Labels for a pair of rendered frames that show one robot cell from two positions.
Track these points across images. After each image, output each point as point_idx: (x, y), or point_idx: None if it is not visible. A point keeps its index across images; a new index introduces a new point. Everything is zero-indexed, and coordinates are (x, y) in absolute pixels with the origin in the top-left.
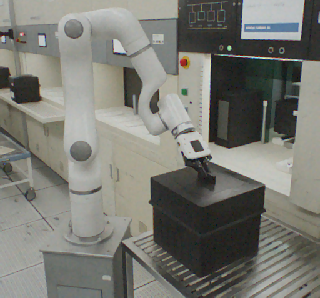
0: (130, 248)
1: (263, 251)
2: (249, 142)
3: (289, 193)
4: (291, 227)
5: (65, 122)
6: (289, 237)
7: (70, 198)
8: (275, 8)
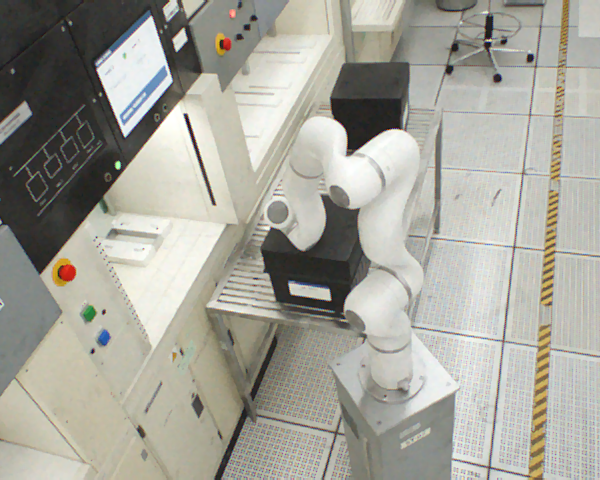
0: None
1: None
2: None
3: (215, 232)
4: (242, 243)
5: (414, 262)
6: (263, 238)
7: (410, 349)
8: (140, 66)
